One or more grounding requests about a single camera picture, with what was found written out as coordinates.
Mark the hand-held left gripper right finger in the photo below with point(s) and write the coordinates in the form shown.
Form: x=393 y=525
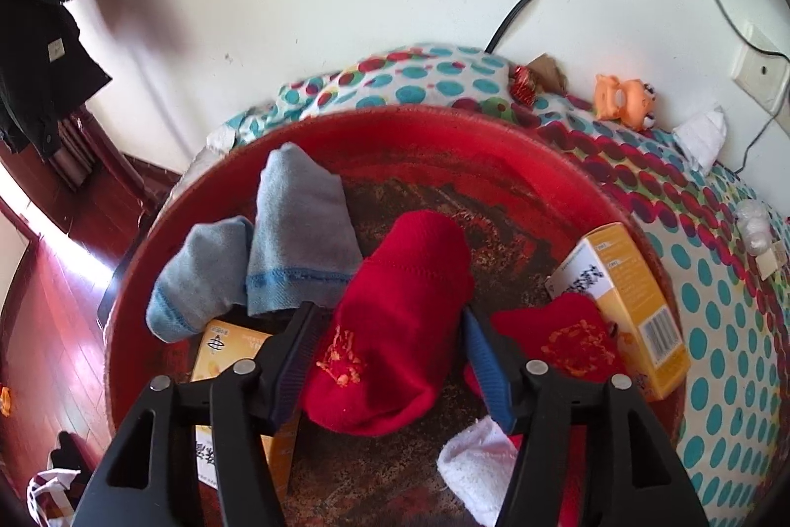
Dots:
x=487 y=366

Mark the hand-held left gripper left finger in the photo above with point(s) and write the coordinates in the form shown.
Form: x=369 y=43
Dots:
x=297 y=369

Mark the red sock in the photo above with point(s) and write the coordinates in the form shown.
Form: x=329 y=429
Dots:
x=555 y=329
x=395 y=305

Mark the grey sock with blue trim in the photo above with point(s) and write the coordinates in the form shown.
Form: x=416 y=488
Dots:
x=296 y=230
x=197 y=280

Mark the red round basin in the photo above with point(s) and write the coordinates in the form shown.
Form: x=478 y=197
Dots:
x=432 y=150

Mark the yellow cardboard box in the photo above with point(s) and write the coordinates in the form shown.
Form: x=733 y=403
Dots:
x=642 y=305
x=228 y=345

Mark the polka dot tablecloth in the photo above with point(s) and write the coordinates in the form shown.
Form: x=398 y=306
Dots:
x=710 y=317

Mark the white carrier bag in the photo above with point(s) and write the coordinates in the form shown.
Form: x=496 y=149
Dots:
x=52 y=477

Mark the small red candy wrapper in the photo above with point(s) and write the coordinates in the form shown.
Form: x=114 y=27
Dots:
x=524 y=85

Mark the orange toy figure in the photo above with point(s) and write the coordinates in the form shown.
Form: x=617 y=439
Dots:
x=623 y=98

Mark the clear plastic wrapped item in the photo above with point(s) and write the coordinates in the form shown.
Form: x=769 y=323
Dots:
x=754 y=224

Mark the small brown cardboard scrap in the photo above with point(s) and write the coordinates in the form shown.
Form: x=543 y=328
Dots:
x=549 y=70

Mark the black hanging jacket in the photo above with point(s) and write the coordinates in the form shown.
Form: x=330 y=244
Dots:
x=37 y=58

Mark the cream wall plate single hole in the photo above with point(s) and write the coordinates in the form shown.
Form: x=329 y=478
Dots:
x=762 y=70

